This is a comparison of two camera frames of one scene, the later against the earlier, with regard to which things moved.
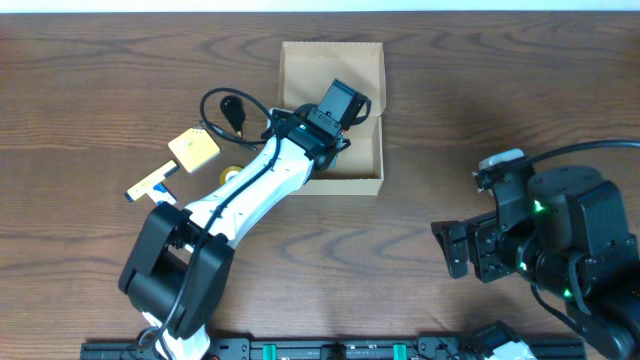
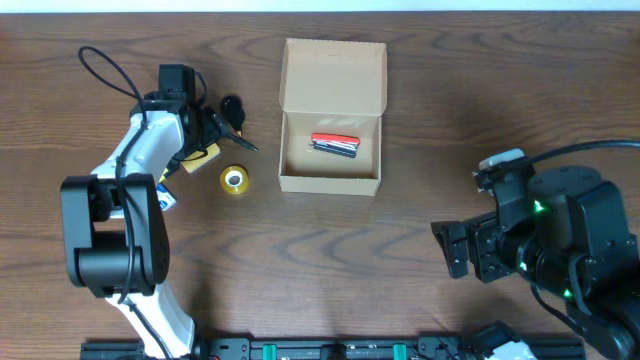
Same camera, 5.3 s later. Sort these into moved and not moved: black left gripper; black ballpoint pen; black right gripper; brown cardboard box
Moved: black left gripper
Not moved: brown cardboard box; black right gripper; black ballpoint pen
